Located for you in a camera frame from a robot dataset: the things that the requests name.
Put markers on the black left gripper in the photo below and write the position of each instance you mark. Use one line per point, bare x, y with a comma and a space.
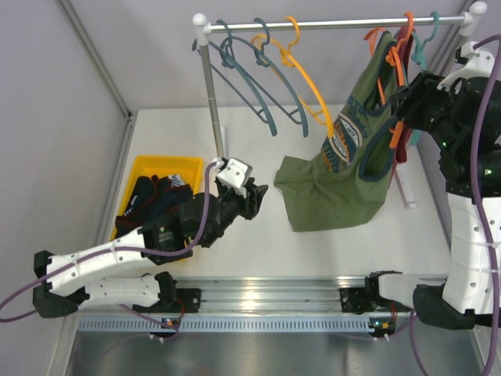
250, 200

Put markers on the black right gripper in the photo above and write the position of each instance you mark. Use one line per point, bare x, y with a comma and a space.
416, 93

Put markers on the orange plastic hanger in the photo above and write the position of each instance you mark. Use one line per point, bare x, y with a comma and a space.
393, 58

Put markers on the olive green tank top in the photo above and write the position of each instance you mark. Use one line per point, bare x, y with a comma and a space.
346, 184

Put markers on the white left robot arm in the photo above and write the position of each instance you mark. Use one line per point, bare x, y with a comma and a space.
99, 276

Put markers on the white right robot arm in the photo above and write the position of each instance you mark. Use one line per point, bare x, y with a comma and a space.
465, 299

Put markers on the dark red tank top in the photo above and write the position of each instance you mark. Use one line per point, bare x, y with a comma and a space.
404, 55

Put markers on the teal plastic hanger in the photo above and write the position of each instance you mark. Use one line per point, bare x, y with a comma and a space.
419, 59

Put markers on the yellow plastic hanger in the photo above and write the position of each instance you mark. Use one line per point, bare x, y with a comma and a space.
322, 116

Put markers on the yellow plastic bin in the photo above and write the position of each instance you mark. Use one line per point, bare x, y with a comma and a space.
191, 169

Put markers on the dark striped clothes pile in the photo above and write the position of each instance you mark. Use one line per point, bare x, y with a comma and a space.
151, 198

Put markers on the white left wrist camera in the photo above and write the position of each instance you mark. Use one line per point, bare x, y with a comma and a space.
233, 174

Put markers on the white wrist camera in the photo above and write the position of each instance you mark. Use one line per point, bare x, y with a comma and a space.
473, 63
233, 174

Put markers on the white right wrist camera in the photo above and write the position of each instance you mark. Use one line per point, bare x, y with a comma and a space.
473, 63

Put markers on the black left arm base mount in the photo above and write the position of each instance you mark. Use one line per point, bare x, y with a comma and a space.
188, 300

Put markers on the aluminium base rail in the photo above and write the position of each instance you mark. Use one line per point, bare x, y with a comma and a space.
255, 305

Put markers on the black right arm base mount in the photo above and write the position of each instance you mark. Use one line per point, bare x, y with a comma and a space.
355, 300

